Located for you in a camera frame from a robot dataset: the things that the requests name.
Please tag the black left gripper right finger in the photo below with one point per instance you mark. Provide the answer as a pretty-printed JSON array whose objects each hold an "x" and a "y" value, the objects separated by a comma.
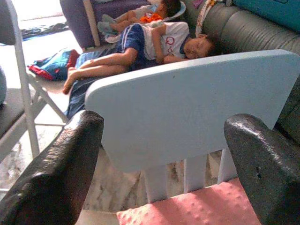
[{"x": 269, "y": 168}]

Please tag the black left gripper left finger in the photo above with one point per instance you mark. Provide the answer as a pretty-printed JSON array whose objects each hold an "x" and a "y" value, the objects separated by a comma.
[{"x": 54, "y": 168}]

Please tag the pink dotted plush pillow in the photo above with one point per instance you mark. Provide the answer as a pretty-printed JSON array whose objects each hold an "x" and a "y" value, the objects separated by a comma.
[{"x": 199, "y": 206}]

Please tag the dark grey leather sofa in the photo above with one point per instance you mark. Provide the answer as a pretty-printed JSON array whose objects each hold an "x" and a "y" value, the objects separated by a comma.
[{"x": 253, "y": 30}]

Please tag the white folding chair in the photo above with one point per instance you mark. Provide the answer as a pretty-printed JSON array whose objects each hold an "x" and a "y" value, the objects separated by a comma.
[{"x": 28, "y": 105}]

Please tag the grey round cushion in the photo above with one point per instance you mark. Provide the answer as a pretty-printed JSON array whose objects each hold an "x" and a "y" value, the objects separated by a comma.
[{"x": 2, "y": 86}]

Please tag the red and blue cloth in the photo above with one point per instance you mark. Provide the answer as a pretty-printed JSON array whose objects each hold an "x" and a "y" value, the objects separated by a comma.
[{"x": 56, "y": 65}]

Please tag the light blue small wooden chair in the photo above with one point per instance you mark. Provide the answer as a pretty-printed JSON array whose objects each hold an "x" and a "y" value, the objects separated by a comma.
[{"x": 187, "y": 105}]

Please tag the dark crumpled cloth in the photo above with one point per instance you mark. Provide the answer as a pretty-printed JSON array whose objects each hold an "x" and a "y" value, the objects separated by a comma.
[{"x": 47, "y": 29}]

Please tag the purple armchair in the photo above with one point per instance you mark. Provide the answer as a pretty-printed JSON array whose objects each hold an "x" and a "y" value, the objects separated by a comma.
[{"x": 75, "y": 21}]

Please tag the light blue baby lounger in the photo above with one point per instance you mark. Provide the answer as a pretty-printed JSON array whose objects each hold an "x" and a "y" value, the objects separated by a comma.
[{"x": 105, "y": 27}]

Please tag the teal cushion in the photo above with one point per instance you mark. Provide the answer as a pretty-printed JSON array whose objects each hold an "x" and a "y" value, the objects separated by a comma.
[{"x": 269, "y": 9}]

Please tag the patterned white cloth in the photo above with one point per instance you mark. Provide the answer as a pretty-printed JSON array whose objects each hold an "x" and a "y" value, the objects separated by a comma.
[{"x": 202, "y": 16}]

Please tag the sleeping child in white shirt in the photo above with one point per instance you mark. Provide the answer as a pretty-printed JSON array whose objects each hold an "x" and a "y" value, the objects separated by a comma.
[{"x": 164, "y": 39}]

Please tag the sleeping child in orange clothes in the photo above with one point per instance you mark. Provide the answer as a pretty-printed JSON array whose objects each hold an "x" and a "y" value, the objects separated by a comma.
[{"x": 150, "y": 17}]

